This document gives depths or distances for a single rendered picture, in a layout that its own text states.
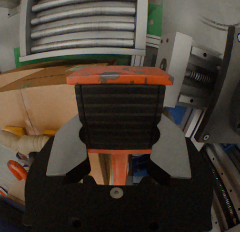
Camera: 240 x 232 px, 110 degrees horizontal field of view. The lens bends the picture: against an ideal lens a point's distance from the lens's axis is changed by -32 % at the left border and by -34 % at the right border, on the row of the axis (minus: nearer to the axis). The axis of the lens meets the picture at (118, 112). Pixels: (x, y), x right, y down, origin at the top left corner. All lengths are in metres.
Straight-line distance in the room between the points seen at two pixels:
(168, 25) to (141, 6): 0.69
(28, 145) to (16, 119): 0.15
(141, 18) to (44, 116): 0.55
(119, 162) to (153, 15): 1.23
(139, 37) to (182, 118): 0.40
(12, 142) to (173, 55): 0.40
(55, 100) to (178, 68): 0.27
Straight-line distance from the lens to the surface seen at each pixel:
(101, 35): 0.72
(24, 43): 0.82
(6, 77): 1.06
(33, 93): 0.34
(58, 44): 0.73
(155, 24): 1.26
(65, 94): 0.29
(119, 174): 0.19
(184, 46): 0.22
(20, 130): 0.43
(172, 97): 0.23
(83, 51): 0.61
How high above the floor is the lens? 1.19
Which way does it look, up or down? 61 degrees down
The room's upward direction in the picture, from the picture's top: 176 degrees counter-clockwise
